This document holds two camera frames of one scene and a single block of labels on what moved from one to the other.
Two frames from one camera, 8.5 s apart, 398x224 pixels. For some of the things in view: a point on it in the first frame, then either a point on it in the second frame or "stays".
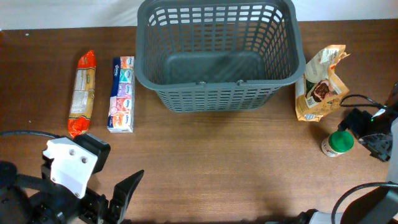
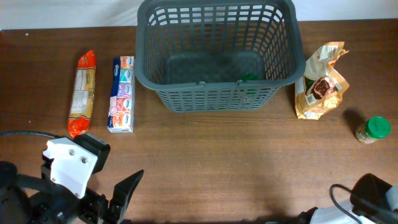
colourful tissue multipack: (122, 110) stays
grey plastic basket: (217, 55) stays
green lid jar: (339, 142) → (250, 76)
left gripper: (99, 210) stays
